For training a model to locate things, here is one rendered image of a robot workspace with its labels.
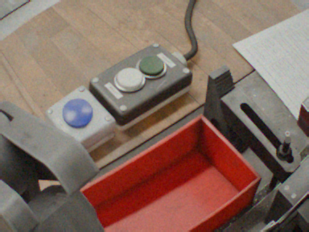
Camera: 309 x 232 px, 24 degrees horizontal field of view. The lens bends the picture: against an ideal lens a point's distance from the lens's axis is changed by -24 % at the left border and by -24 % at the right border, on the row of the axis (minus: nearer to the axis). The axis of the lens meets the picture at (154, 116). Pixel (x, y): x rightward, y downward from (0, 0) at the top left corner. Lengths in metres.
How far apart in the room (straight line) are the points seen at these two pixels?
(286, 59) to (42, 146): 0.72
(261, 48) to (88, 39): 0.24
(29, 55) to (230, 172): 0.34
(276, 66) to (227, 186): 0.22
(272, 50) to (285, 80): 0.06
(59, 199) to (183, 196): 0.51
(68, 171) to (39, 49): 0.68
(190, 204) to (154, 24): 0.29
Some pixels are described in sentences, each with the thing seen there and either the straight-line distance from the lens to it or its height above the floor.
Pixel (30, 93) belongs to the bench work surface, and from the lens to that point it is 1.08.
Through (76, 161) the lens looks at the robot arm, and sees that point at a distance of 0.48.
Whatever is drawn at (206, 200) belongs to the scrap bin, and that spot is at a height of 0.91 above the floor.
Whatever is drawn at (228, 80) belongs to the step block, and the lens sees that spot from 1.00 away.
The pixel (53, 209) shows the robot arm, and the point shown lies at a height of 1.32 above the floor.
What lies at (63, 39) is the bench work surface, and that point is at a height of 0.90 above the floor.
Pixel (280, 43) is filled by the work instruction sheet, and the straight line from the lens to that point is 1.18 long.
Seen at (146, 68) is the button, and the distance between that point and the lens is 1.05.
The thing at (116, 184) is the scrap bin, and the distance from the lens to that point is 0.96.
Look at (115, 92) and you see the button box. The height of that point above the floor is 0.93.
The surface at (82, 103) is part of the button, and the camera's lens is 1.02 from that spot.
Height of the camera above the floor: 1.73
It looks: 51 degrees down
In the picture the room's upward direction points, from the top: 6 degrees clockwise
